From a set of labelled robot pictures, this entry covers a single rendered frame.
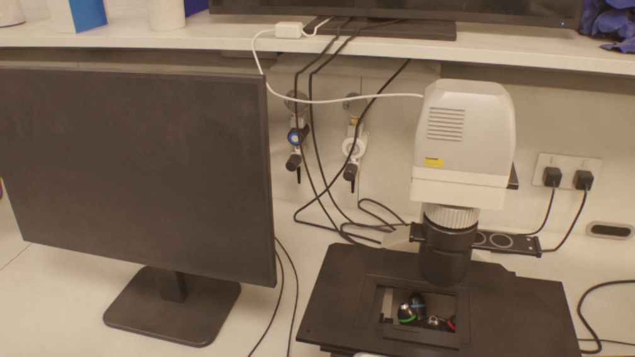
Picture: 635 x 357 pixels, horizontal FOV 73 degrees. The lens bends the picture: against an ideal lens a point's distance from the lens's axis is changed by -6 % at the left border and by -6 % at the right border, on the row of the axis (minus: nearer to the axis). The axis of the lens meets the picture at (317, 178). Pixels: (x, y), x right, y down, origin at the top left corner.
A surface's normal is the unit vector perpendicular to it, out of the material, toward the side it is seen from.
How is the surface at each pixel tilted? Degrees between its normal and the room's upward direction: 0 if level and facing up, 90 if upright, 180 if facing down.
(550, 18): 86
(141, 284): 0
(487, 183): 90
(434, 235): 90
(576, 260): 0
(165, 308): 0
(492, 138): 73
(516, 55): 90
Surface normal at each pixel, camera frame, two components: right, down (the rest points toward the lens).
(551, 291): -0.02, -0.86
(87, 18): 0.92, 0.18
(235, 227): -0.24, 0.44
